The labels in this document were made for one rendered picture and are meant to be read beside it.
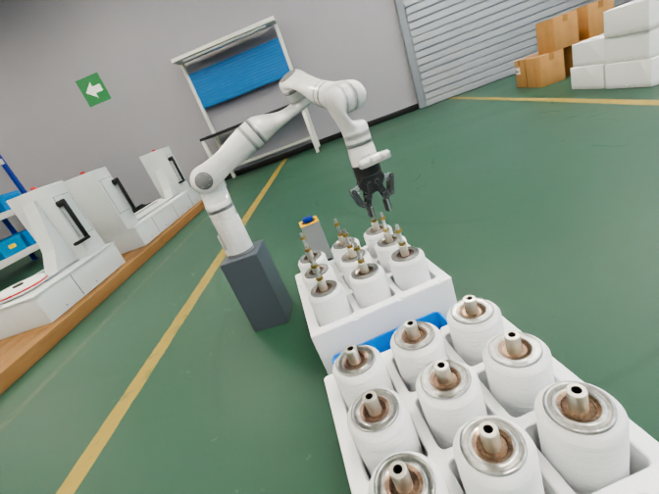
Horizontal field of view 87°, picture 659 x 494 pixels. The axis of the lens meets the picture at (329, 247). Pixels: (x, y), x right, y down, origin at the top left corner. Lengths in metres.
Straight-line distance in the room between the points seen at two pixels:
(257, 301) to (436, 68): 5.36
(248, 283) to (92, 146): 6.20
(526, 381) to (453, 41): 5.92
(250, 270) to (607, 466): 1.03
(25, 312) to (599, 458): 2.61
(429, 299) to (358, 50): 5.43
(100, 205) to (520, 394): 3.32
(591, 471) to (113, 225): 3.41
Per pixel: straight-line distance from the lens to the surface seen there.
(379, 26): 6.21
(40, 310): 2.62
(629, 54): 3.51
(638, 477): 0.61
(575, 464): 0.58
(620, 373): 0.96
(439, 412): 0.58
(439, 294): 0.96
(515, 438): 0.53
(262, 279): 1.27
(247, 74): 6.08
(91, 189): 3.51
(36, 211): 3.09
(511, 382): 0.62
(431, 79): 6.20
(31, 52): 7.60
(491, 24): 6.52
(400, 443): 0.59
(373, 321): 0.92
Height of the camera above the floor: 0.69
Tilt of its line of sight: 22 degrees down
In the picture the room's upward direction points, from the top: 21 degrees counter-clockwise
